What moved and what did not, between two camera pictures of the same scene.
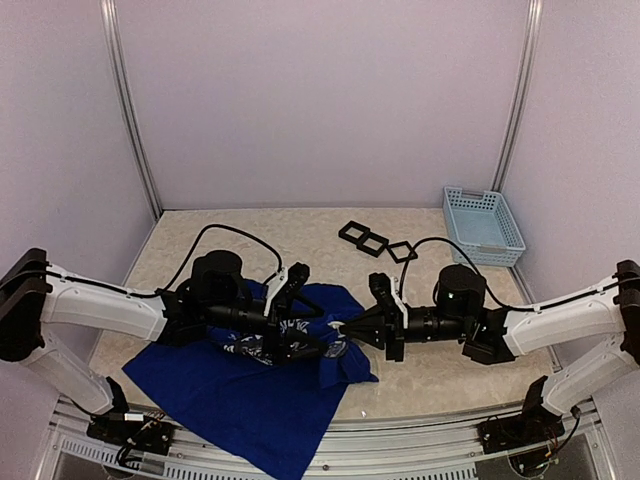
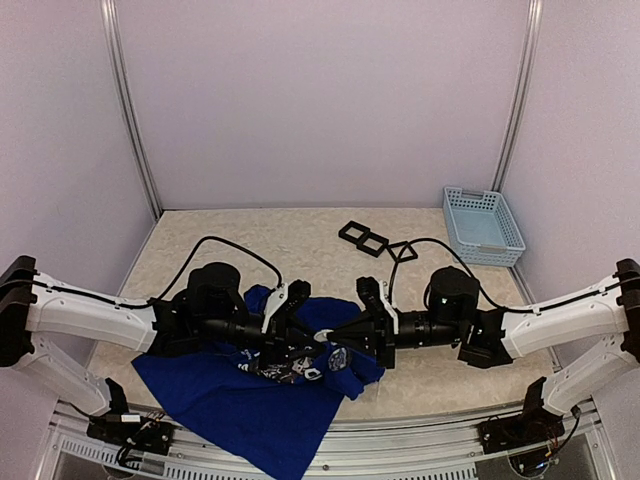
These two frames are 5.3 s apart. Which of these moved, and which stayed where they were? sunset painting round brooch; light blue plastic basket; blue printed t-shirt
Moved: blue printed t-shirt; sunset painting round brooch
Stayed: light blue plastic basket
